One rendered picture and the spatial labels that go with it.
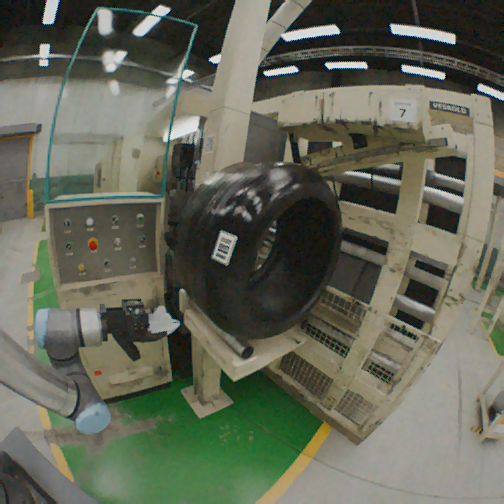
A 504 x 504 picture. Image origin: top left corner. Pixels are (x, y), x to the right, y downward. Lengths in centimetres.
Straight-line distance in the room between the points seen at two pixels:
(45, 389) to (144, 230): 84
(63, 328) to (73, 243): 59
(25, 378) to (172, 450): 116
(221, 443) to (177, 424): 30
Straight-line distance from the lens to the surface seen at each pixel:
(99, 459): 154
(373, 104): 80
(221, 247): 45
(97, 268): 109
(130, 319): 51
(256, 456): 147
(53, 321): 52
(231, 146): 87
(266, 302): 90
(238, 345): 68
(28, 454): 100
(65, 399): 46
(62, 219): 103
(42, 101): 1017
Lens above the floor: 137
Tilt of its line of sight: 18 degrees down
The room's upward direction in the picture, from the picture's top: 8 degrees clockwise
